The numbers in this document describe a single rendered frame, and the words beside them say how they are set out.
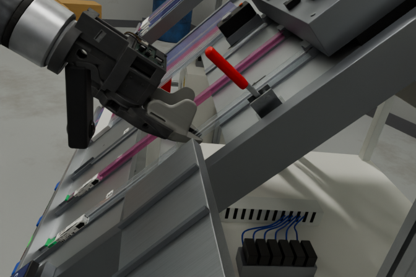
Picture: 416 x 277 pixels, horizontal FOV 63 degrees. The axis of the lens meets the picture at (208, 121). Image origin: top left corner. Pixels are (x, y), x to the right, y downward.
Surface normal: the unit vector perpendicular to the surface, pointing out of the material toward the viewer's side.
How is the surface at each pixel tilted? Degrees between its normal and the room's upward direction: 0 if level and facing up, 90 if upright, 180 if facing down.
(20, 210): 0
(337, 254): 0
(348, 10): 90
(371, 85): 90
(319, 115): 90
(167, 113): 90
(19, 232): 0
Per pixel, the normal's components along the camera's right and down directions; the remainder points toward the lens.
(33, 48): -0.01, 0.58
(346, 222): 0.15, -0.89
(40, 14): 0.50, -0.23
